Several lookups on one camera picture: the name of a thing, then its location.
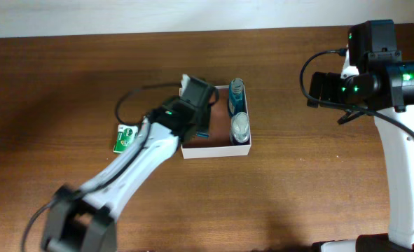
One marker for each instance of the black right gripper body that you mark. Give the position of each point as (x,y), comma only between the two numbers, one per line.
(335,90)

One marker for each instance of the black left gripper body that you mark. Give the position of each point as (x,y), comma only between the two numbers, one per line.
(204,119)

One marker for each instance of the blue white toothbrush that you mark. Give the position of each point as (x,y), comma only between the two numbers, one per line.
(202,134)

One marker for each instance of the clear purple sanitizer bottle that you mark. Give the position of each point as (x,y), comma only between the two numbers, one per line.
(240,129)

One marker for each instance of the teal Listerine mouthwash bottle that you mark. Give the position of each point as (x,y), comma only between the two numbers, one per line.
(236,97)

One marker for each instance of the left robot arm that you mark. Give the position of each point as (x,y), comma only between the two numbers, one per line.
(85,219)

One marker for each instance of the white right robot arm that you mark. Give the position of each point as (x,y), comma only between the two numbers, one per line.
(396,130)

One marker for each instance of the green Dettol soap pack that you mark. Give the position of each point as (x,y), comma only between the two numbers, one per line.
(125,137)

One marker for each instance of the Colgate toothpaste tube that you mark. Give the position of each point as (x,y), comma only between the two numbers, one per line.
(144,125)

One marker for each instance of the pink white open box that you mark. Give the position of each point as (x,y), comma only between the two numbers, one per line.
(218,144)

